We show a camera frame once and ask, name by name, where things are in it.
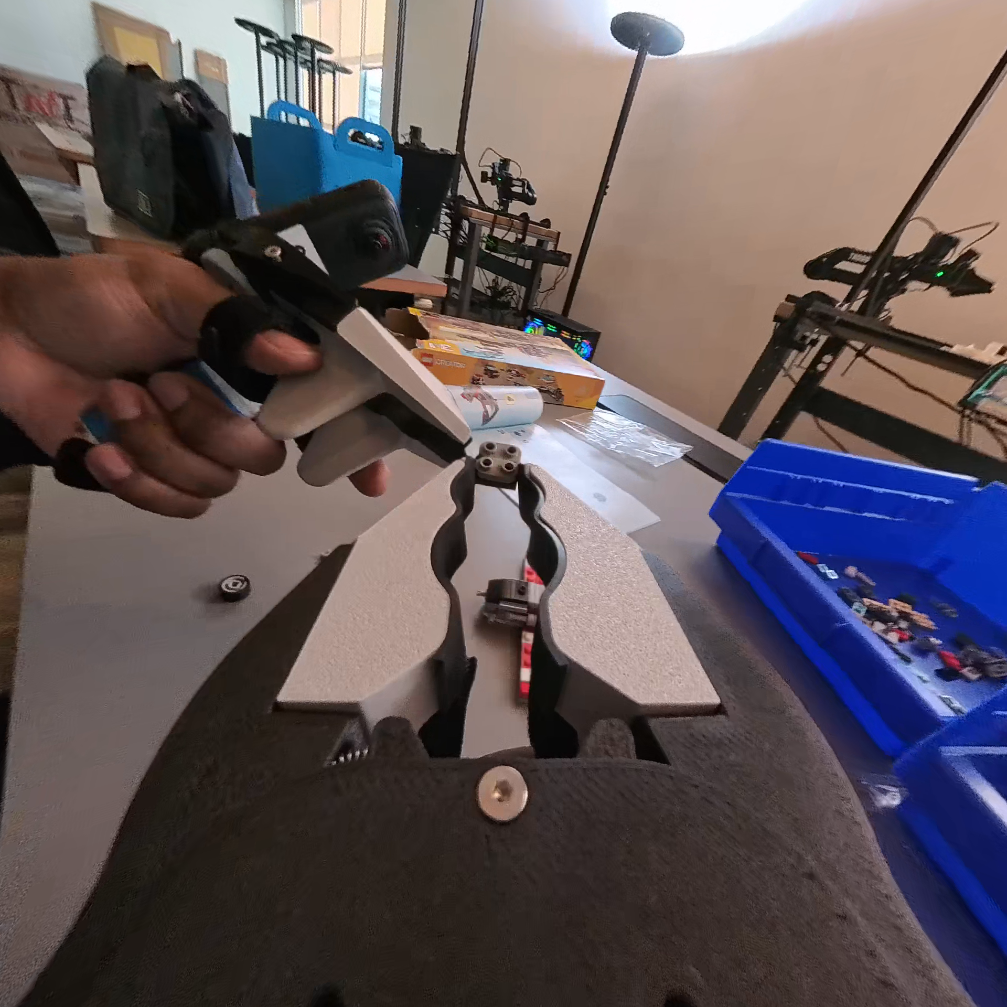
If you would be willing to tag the blue felt bag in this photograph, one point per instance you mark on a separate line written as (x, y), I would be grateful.
(323, 165)

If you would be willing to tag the black camera stand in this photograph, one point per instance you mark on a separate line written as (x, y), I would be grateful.
(504, 221)

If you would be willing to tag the small grey toy piece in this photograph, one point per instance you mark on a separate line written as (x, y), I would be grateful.
(499, 461)

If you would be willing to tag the pile of toy bricks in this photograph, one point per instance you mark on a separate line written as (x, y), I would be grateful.
(897, 614)

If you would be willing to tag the person's left hand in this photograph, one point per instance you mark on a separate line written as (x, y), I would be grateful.
(110, 362)

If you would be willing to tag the computer with coloured lights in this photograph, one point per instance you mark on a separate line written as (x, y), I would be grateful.
(562, 334)

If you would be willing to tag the black camera tripod rig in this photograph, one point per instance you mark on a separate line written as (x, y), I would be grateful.
(881, 323)

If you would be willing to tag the small black toy wheel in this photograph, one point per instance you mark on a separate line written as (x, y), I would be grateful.
(235, 587)

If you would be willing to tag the orange toy brick cardboard box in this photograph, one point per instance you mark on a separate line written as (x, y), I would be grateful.
(520, 365)

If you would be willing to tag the red white toy brick airplane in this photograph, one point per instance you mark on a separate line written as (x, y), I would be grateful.
(512, 603)

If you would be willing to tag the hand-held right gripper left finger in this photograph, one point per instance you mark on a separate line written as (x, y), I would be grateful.
(370, 630)

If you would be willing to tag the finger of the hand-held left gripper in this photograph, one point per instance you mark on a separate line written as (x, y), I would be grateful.
(323, 402)
(402, 378)

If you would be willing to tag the grey desk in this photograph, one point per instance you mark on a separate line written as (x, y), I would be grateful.
(126, 661)

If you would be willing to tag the black floor lamp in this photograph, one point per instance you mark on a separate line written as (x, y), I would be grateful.
(645, 32)

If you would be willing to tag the cardboard box with red print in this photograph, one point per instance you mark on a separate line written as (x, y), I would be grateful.
(40, 118)

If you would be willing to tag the blue plastic bin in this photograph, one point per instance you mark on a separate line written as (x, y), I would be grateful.
(787, 520)
(960, 818)

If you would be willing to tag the white instruction booklet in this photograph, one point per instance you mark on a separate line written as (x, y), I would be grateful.
(496, 406)

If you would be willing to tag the black backpack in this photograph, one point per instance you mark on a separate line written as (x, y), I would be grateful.
(150, 150)

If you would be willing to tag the clear plastic bag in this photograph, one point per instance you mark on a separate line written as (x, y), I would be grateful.
(630, 438)

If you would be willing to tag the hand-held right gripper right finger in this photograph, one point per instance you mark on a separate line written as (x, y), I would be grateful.
(630, 630)

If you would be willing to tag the wooden top office desk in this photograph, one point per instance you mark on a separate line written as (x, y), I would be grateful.
(402, 284)

